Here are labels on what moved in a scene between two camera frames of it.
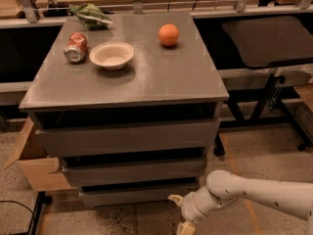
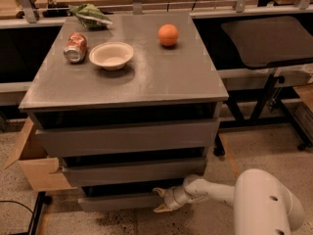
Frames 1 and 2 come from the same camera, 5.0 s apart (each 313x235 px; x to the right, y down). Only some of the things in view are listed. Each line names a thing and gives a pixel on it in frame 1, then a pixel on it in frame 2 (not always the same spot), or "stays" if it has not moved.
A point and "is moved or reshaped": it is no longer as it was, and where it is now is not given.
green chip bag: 91,17 stays
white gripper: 189,206 → 171,197
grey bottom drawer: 129,194 is moved or reshaped
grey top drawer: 122,138 stays
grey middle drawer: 137,170 stays
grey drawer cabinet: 130,105 stays
